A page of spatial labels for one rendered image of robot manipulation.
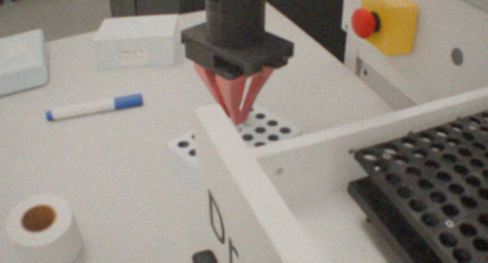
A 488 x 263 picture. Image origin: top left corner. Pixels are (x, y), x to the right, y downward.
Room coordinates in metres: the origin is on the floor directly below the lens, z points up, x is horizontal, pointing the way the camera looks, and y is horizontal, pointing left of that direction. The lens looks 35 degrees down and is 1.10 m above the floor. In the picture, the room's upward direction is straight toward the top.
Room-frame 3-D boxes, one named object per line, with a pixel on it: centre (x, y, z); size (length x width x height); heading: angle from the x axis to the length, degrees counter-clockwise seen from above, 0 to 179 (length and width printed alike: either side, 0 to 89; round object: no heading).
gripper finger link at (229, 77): (0.43, 0.01, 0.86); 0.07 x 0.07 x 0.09; 43
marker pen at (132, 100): (0.52, 0.20, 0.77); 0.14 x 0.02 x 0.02; 107
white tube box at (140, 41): (0.68, 0.17, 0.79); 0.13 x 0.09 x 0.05; 92
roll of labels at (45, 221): (0.28, 0.19, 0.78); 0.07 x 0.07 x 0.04
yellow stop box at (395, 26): (0.56, -0.19, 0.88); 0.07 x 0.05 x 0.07; 22
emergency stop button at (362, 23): (0.55, -0.16, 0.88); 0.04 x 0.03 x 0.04; 22
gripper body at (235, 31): (0.43, 0.01, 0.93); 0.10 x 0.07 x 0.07; 43
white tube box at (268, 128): (0.41, 0.01, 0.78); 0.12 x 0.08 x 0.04; 134
